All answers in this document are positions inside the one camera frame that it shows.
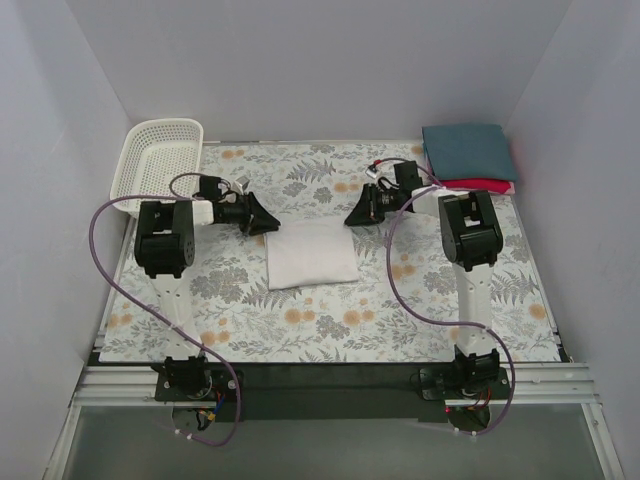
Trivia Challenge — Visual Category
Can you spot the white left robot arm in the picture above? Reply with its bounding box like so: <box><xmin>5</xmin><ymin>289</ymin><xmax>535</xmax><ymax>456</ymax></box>
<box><xmin>134</xmin><ymin>174</ymin><xmax>281</xmax><ymax>400</ymax></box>

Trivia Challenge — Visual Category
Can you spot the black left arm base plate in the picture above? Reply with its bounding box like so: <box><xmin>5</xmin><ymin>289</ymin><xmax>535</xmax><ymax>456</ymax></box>
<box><xmin>153</xmin><ymin>362</ymin><xmax>243</xmax><ymax>403</ymax></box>

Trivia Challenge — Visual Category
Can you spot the floral patterned table mat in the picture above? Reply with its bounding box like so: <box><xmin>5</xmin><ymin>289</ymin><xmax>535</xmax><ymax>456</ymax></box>
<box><xmin>99</xmin><ymin>143</ymin><xmax>560</xmax><ymax>363</ymax></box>

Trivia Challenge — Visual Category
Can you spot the folded red t shirt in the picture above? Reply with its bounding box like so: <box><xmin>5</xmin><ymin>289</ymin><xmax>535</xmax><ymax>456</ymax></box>
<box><xmin>439</xmin><ymin>178</ymin><xmax>512</xmax><ymax>194</ymax></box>

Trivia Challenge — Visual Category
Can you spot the white t shirt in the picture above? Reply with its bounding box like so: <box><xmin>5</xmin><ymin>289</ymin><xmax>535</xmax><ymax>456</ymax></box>
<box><xmin>265</xmin><ymin>217</ymin><xmax>359</xmax><ymax>290</ymax></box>

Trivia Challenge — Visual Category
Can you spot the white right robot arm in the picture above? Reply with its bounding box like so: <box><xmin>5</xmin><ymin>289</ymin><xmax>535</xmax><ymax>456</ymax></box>
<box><xmin>344</xmin><ymin>157</ymin><xmax>504</xmax><ymax>398</ymax></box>

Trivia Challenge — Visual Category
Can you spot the white plastic basket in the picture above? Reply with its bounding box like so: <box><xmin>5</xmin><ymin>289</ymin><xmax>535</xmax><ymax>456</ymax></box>
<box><xmin>110</xmin><ymin>118</ymin><xmax>204</xmax><ymax>217</ymax></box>

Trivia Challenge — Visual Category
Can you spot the folded teal t shirt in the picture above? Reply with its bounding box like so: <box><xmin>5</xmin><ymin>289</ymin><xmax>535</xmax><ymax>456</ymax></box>
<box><xmin>422</xmin><ymin>123</ymin><xmax>518</xmax><ymax>182</ymax></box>

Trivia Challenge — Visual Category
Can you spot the folded pink t shirt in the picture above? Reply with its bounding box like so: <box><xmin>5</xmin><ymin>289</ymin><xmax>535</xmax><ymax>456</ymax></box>
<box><xmin>424</xmin><ymin>152</ymin><xmax>517</xmax><ymax>197</ymax></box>

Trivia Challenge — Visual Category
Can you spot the aluminium frame rail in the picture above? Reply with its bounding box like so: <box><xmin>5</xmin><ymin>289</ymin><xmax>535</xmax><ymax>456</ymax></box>
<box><xmin>46</xmin><ymin>363</ymin><xmax>625</xmax><ymax>479</ymax></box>

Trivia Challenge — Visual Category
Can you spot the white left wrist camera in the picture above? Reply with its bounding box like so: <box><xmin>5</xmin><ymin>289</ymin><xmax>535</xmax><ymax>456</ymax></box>
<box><xmin>229</xmin><ymin>176</ymin><xmax>250</xmax><ymax>196</ymax></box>

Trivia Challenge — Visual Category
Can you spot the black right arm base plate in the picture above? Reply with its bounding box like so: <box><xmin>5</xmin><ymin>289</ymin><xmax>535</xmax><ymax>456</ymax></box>
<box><xmin>419</xmin><ymin>362</ymin><xmax>511</xmax><ymax>401</ymax></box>

